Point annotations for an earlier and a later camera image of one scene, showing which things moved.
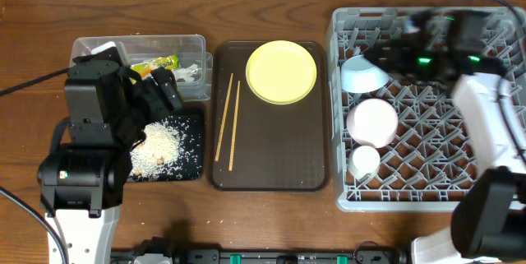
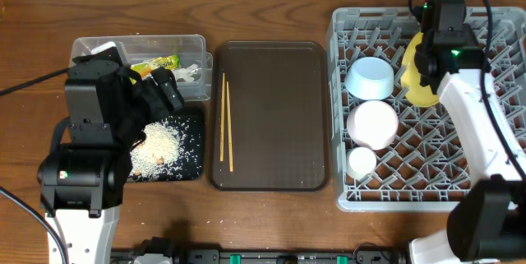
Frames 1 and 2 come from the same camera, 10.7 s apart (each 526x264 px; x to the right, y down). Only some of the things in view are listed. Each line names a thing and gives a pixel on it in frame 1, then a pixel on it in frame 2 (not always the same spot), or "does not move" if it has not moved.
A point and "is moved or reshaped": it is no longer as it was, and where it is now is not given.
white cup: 363,161 does not move
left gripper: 149,92 does not move
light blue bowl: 360,76 is moved or reshaped
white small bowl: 372,120 does not move
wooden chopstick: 231,81 is moved or reshaped
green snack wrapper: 145,68 does not move
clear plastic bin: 184,54 does not move
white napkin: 186,73 does not move
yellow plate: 281,72 to 411,79
